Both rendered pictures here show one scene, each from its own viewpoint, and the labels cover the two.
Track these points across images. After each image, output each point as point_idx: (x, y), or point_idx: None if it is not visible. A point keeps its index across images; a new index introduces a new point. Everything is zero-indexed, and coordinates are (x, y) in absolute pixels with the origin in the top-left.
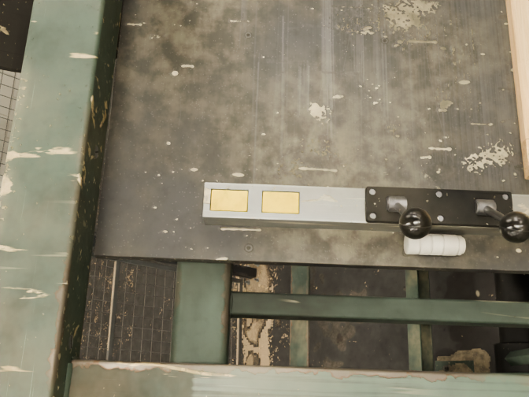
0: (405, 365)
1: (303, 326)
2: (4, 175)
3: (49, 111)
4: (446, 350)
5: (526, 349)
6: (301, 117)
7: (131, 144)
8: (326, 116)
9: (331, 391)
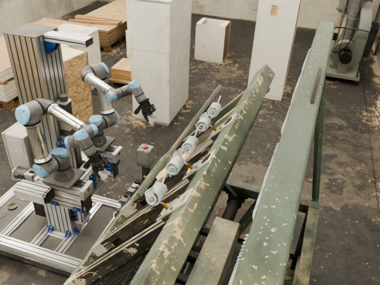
0: (315, 283)
1: (309, 217)
2: (257, 78)
3: (249, 88)
4: (292, 281)
5: (228, 188)
6: None
7: None
8: None
9: (228, 104)
